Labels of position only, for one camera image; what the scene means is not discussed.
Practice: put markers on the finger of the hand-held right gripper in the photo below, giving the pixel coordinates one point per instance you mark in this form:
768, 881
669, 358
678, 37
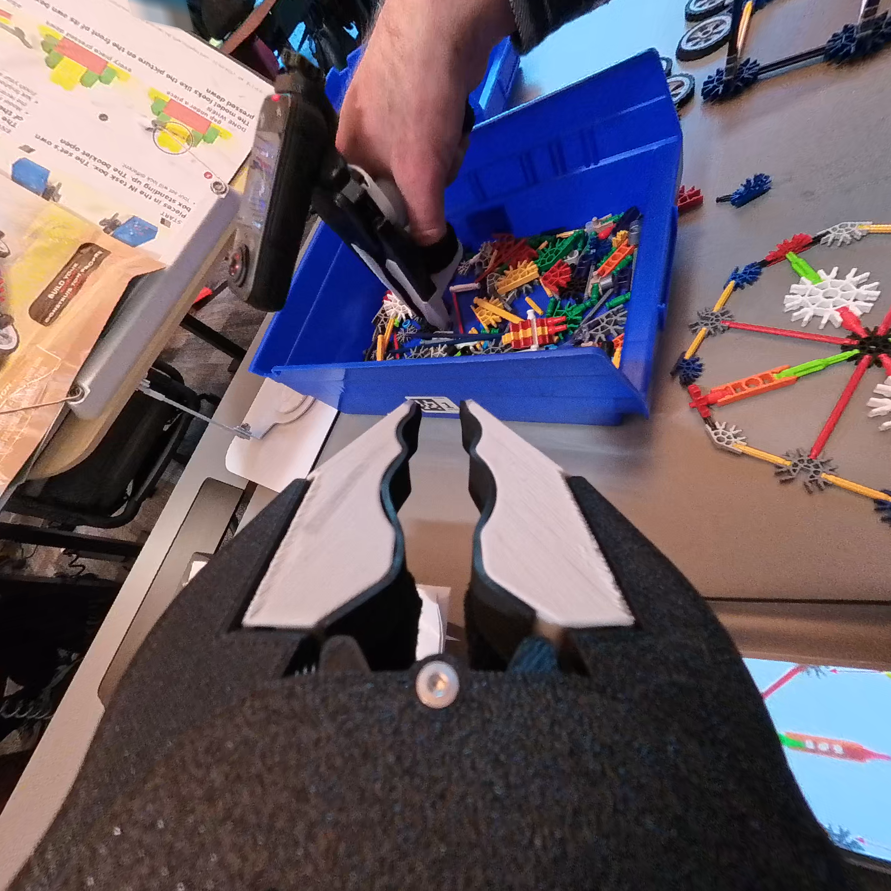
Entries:
417, 306
411, 261

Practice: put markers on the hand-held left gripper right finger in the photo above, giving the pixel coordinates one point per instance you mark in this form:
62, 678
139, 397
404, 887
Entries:
550, 550

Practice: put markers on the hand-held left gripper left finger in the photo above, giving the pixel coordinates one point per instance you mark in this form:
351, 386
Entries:
327, 550

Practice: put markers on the blue plastic parts bin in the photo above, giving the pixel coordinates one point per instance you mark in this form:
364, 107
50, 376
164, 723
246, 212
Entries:
487, 390

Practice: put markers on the pile of colourful construction pieces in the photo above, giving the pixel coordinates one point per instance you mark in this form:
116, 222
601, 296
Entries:
543, 292

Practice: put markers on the blue connector with black rod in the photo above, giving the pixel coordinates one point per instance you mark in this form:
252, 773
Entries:
752, 189

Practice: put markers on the construction toy wheel model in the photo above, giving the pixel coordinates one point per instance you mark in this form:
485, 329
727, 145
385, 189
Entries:
828, 296

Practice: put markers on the person's right hand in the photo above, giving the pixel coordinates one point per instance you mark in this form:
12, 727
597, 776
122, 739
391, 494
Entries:
417, 104

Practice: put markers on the white paper slip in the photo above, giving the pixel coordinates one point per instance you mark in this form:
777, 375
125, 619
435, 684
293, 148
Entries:
431, 619

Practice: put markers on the grey document holder board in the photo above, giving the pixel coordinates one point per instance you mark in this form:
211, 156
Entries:
139, 334

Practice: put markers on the white instruction sheet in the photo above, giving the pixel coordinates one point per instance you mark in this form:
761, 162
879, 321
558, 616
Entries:
104, 83

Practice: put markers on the brown printed booklet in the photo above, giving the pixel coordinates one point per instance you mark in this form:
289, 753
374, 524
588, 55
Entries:
42, 348

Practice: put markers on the red fan-shaped connector piece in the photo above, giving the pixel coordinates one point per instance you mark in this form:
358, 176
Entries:
689, 198

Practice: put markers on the tablet in black case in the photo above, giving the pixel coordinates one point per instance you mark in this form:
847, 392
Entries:
835, 779

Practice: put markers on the construction toy car model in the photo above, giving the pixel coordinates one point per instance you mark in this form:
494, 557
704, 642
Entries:
731, 76

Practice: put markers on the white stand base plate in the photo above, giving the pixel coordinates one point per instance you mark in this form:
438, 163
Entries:
278, 452

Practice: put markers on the black frame chair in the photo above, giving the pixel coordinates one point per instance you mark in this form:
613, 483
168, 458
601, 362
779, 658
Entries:
83, 473

